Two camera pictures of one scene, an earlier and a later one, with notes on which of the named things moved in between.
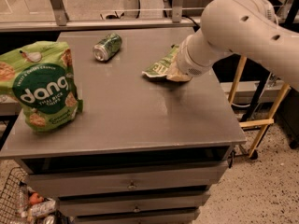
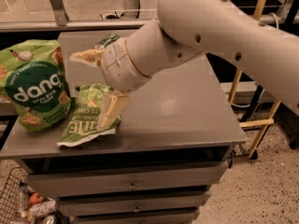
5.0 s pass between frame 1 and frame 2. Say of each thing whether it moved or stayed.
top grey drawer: stayed
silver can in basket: stayed
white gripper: moved
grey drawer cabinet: stayed
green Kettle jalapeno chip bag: moved
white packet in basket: stayed
